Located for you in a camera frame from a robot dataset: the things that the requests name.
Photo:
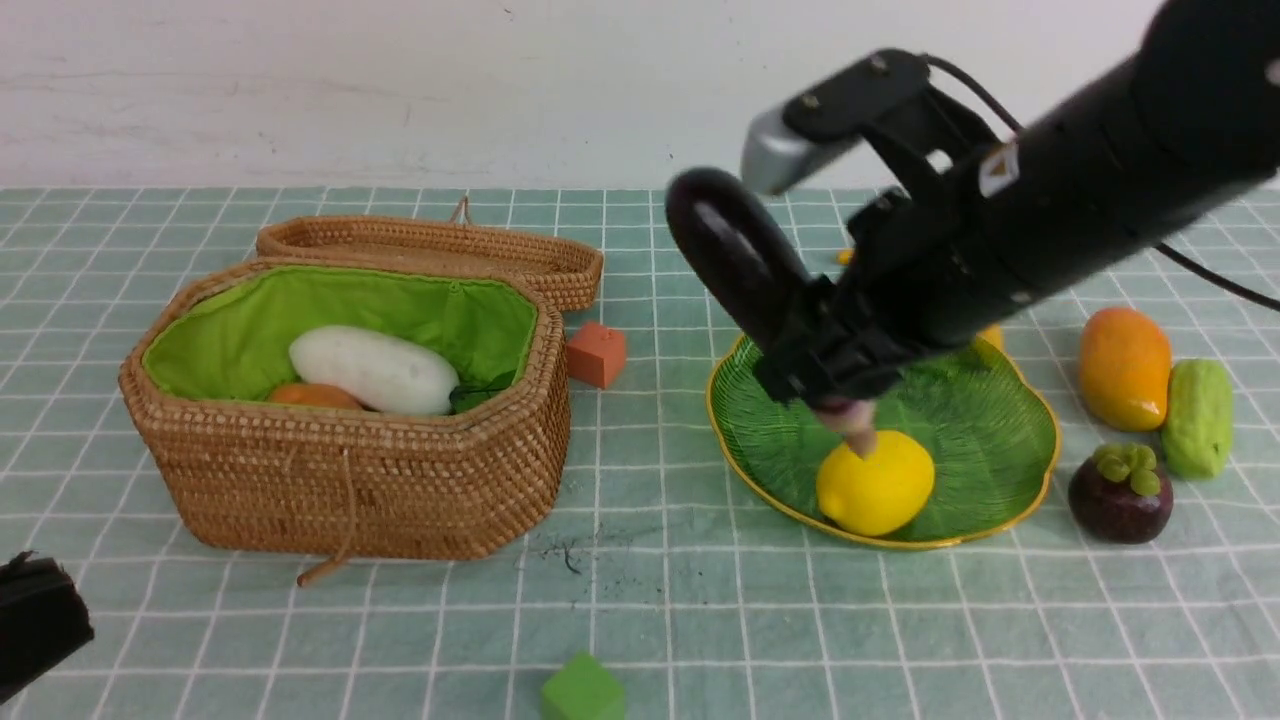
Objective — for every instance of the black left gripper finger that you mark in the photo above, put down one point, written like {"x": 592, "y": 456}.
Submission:
{"x": 44, "y": 620}

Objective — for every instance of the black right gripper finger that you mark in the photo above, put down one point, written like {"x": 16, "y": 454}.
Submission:
{"x": 884, "y": 325}
{"x": 804, "y": 371}

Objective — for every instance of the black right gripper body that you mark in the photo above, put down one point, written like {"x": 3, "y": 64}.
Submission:
{"x": 927, "y": 227}

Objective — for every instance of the yellow banana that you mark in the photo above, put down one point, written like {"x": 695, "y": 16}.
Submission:
{"x": 992, "y": 335}

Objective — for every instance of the yellow lemon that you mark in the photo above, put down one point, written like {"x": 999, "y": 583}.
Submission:
{"x": 877, "y": 494}

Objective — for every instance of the dark purple mangosteen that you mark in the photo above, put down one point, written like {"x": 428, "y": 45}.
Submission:
{"x": 1121, "y": 494}

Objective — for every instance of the light green cucumber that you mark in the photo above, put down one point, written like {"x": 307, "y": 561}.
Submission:
{"x": 1198, "y": 432}

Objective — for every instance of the orange-brown potato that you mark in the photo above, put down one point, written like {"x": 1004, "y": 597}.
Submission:
{"x": 314, "y": 395}

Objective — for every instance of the white radish with green stem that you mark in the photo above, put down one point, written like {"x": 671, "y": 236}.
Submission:
{"x": 388, "y": 374}

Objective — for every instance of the purple eggplant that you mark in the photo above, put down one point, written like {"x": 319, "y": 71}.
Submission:
{"x": 750, "y": 268}

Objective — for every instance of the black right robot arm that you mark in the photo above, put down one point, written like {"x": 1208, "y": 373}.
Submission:
{"x": 1185, "y": 124}

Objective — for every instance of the green leaf-shaped glass plate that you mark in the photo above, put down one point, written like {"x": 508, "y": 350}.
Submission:
{"x": 993, "y": 439}

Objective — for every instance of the orange-red cube block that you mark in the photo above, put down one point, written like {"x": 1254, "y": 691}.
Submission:
{"x": 596, "y": 354}

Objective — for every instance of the orange mango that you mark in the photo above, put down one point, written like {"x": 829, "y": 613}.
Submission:
{"x": 1125, "y": 362}

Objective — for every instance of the green checkered tablecloth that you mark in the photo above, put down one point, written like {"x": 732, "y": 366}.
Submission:
{"x": 705, "y": 602}

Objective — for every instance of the woven wicker basket lid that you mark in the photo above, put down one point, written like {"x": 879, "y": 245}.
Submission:
{"x": 566, "y": 273}

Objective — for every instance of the woven wicker basket green lining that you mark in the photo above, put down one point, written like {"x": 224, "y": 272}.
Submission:
{"x": 247, "y": 475}

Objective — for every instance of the green cube block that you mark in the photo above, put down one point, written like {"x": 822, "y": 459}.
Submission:
{"x": 583, "y": 689}

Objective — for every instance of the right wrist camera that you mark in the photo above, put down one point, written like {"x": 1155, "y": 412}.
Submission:
{"x": 796, "y": 138}

